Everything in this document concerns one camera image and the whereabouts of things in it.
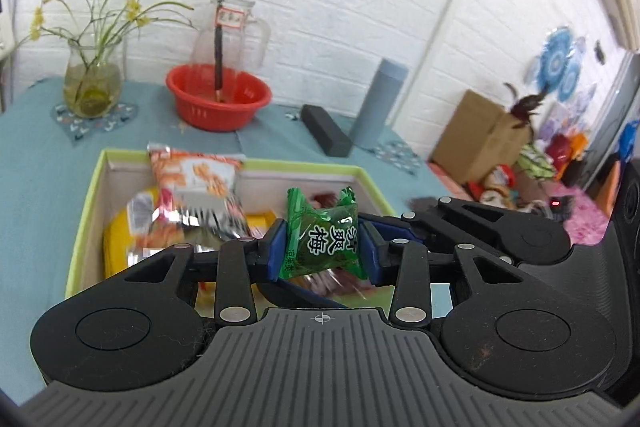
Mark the yellow snack bag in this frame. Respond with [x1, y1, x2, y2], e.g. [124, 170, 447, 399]
[103, 206, 152, 279]

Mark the green plum candy packet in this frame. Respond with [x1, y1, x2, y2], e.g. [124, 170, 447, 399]
[279, 186, 367, 280]

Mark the orange white chips bag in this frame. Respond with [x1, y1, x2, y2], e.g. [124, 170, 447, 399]
[126, 143, 250, 265]

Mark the red nut snack bag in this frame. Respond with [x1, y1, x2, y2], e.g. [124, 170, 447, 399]
[292, 192, 373, 300]

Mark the plaid tablecloth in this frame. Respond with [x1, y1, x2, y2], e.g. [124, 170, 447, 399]
[427, 162, 474, 202]

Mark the brown cardboard box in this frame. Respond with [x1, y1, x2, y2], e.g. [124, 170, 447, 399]
[431, 90, 530, 184]

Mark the grey blue thermos bottle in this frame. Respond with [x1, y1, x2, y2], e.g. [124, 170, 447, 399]
[349, 58, 409, 150]

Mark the black rectangular case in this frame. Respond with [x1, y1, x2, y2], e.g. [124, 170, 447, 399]
[300, 104, 352, 158]

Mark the dark red feather plant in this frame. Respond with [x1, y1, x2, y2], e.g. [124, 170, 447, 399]
[503, 82, 549, 140]

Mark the green cardboard box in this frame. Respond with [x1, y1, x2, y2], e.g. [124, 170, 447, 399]
[65, 150, 395, 298]

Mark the blue paper fan decoration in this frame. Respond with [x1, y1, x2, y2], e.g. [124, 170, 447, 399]
[524, 26, 587, 102]

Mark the red plastic basin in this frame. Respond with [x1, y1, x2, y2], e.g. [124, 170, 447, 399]
[166, 64, 272, 132]

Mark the vase with yellow flowers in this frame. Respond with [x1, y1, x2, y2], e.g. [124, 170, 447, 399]
[17, 0, 194, 119]

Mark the glass pitcher with label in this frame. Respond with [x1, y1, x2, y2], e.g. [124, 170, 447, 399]
[191, 0, 271, 87]

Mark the black straw in pitcher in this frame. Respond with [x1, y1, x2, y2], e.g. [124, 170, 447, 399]
[214, 0, 224, 102]

